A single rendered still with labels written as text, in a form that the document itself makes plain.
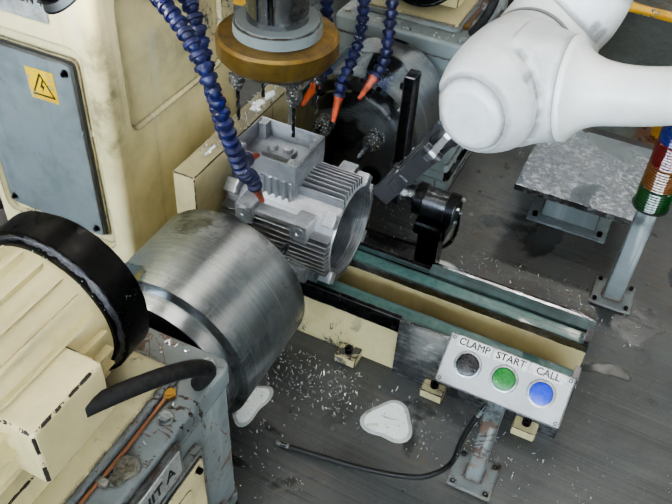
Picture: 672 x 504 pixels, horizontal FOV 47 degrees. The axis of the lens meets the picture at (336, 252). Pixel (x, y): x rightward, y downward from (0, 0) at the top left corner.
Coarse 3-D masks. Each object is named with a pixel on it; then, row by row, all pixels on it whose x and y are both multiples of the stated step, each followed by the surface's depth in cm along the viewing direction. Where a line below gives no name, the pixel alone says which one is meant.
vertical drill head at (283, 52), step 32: (256, 0) 105; (288, 0) 104; (224, 32) 110; (256, 32) 106; (288, 32) 107; (320, 32) 109; (224, 64) 109; (256, 64) 105; (288, 64) 105; (320, 64) 108; (288, 96) 111
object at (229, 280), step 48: (192, 240) 103; (240, 240) 104; (144, 288) 98; (192, 288) 97; (240, 288) 101; (288, 288) 107; (192, 336) 95; (240, 336) 98; (288, 336) 110; (240, 384) 101
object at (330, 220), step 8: (368, 176) 128; (224, 184) 126; (232, 184) 125; (240, 184) 126; (368, 184) 129; (232, 192) 125; (328, 216) 120; (336, 216) 120; (320, 224) 120; (328, 224) 120; (336, 224) 121; (320, 280) 128; (328, 280) 128
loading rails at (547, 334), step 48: (336, 288) 132; (384, 288) 139; (432, 288) 134; (480, 288) 133; (336, 336) 137; (384, 336) 131; (432, 336) 124; (480, 336) 126; (528, 336) 130; (576, 336) 127; (432, 384) 129; (576, 384) 119; (528, 432) 125
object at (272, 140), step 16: (256, 128) 128; (272, 128) 130; (288, 128) 128; (256, 144) 128; (272, 144) 125; (288, 144) 125; (304, 144) 128; (320, 144) 125; (256, 160) 122; (272, 160) 120; (288, 160) 124; (304, 160) 121; (320, 160) 128; (272, 176) 123; (288, 176) 121; (304, 176) 124; (272, 192) 125; (288, 192) 123
